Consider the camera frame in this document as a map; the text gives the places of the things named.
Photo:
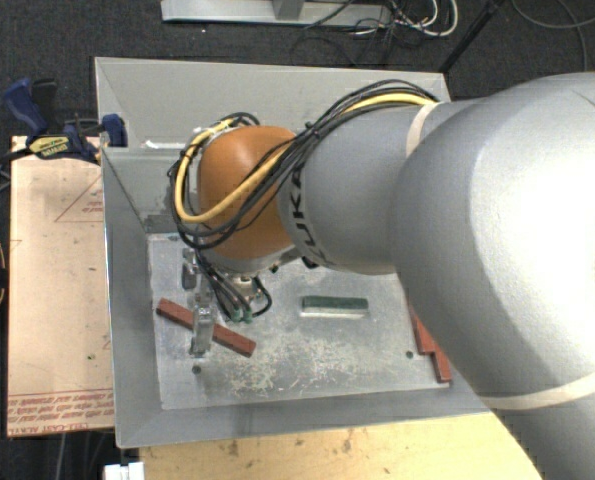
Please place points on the brown cardboard board, red print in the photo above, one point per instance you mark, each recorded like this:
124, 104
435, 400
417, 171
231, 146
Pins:
57, 288

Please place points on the dark green flat block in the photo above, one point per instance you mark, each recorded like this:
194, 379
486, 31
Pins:
334, 305

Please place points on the red-brown flat block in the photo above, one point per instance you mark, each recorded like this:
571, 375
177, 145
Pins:
232, 340
443, 368
423, 335

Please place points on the grey metal bin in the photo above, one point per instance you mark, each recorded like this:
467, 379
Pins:
297, 358

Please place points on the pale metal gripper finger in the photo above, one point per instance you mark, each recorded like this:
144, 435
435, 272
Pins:
189, 270
202, 330

